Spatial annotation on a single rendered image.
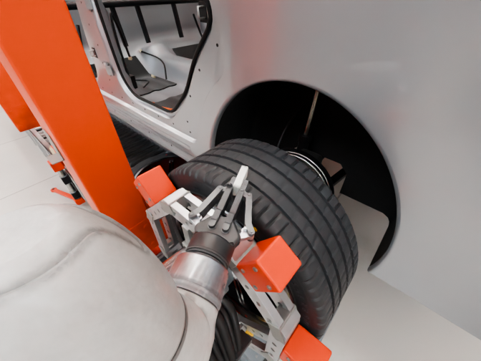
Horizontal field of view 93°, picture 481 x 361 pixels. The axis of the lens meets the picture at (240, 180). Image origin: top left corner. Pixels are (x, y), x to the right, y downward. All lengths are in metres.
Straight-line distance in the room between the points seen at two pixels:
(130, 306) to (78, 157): 0.70
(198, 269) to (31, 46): 0.63
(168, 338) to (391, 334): 1.63
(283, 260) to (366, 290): 1.44
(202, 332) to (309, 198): 0.38
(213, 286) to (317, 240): 0.29
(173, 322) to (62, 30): 0.70
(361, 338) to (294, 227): 1.26
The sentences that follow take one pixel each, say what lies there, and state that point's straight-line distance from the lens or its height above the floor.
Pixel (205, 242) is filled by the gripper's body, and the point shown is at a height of 1.22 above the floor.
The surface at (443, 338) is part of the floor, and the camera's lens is 1.95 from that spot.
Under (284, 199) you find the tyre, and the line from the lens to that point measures 0.53.
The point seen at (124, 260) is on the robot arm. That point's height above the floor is 1.38.
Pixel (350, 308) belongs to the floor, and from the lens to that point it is 1.76.
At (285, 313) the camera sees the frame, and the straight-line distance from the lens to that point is 0.58.
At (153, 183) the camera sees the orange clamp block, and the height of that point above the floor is 1.10.
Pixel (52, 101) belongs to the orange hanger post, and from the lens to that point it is 0.79.
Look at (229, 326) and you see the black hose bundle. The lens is 0.52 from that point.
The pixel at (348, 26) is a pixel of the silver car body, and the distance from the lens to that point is 0.64.
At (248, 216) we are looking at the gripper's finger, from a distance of 0.43.
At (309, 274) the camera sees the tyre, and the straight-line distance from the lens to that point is 0.53.
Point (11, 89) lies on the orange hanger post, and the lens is 2.76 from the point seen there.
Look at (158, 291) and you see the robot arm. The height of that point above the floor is 1.34.
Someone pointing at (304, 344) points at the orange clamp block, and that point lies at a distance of 0.67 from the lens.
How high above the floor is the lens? 1.52
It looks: 41 degrees down
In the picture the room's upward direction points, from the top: straight up
